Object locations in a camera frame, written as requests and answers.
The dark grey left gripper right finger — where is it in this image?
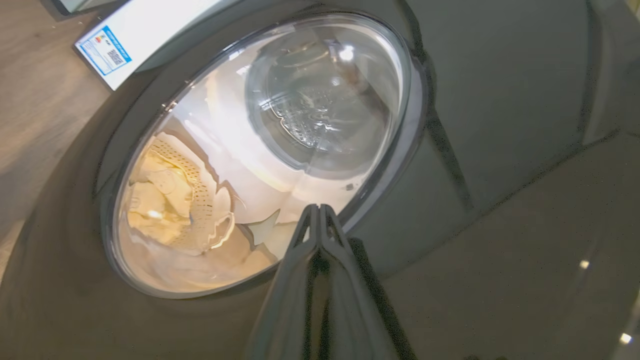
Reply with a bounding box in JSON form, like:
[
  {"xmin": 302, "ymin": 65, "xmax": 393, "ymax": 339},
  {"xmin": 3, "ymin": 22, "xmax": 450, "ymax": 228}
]
[{"xmin": 320, "ymin": 204, "xmax": 416, "ymax": 360}]

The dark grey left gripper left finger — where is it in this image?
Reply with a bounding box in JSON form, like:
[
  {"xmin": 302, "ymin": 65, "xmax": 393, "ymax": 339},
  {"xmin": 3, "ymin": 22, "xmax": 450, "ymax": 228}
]
[{"xmin": 245, "ymin": 204, "xmax": 321, "ymax": 360}]

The dark washing machine door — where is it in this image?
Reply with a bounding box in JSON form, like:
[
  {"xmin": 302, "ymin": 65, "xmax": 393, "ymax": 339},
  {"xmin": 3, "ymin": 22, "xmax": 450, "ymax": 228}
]
[{"xmin": 0, "ymin": 0, "xmax": 640, "ymax": 360}]

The white perforated laundry basket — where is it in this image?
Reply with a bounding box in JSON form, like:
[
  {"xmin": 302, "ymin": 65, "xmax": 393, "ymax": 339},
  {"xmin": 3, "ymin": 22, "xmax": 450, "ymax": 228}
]
[{"xmin": 125, "ymin": 132, "xmax": 237, "ymax": 257}]

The white front-load washing machine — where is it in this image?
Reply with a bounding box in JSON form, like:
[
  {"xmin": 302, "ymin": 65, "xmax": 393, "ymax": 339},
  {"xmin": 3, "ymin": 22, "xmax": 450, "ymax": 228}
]
[{"xmin": 74, "ymin": 0, "xmax": 408, "ymax": 226}]

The blue energy label sticker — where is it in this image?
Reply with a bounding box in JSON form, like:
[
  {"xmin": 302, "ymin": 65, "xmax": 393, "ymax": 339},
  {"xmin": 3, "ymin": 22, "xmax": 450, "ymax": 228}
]
[{"xmin": 77, "ymin": 25, "xmax": 133, "ymax": 77}]

